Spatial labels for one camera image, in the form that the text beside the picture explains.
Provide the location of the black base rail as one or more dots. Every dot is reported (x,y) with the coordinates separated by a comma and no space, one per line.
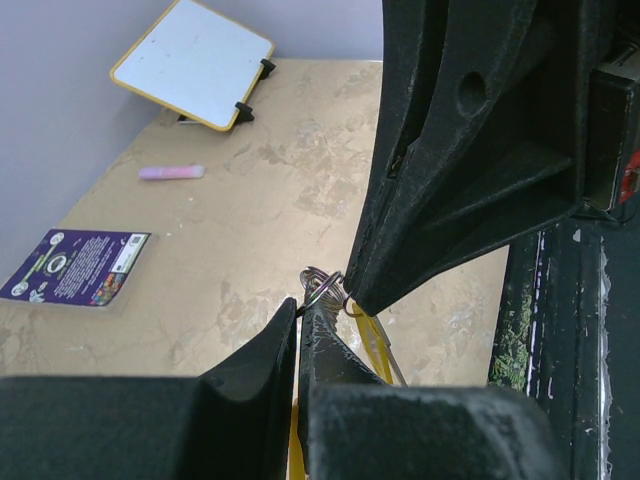
(567,336)

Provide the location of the purple printed card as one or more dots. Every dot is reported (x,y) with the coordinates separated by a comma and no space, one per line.
(77,268)

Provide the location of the key with yellow tag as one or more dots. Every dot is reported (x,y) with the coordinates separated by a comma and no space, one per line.
(376,344)

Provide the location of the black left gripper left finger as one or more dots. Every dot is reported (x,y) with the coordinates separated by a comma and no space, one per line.
(231,422)

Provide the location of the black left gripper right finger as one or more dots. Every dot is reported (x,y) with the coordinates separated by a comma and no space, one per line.
(352,425)

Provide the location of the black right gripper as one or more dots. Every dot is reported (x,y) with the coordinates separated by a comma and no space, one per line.
(481,134)

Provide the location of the pink eraser stick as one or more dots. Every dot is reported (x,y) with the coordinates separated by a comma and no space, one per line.
(157,173)

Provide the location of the small whiteboard on stand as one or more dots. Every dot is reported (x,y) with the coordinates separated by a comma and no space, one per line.
(198,63)

